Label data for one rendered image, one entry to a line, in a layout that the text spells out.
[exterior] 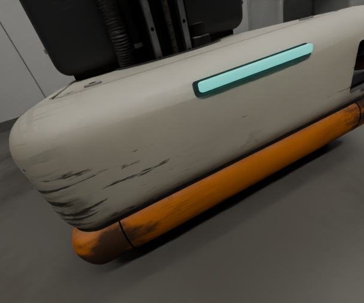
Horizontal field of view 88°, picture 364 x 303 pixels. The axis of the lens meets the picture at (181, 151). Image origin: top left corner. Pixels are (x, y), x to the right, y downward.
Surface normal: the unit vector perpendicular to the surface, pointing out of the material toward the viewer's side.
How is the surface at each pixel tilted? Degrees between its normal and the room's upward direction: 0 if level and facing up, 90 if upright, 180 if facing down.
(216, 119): 90
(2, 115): 90
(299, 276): 0
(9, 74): 90
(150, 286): 0
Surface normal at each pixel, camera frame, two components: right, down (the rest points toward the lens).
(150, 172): 0.40, 0.37
